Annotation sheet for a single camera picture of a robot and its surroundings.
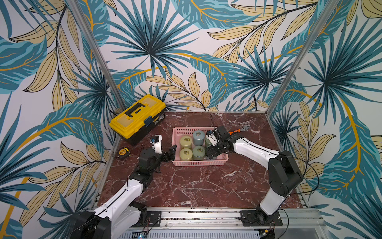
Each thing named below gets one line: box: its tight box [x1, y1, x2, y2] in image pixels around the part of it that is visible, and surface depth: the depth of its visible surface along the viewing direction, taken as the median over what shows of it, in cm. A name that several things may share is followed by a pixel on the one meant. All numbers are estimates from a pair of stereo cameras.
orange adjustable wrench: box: [228, 125, 251, 136], surface depth 110 cm
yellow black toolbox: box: [108, 94, 167, 147], surface depth 96 cm
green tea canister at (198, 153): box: [192, 145, 206, 161], surface depth 90 cm
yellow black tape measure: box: [116, 147, 131, 161], surface depth 94 cm
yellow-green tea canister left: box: [179, 135, 193, 149], surface depth 95 cm
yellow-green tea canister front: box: [179, 147, 193, 161], surface depth 88 cm
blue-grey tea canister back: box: [192, 129, 206, 146], surface depth 97 cm
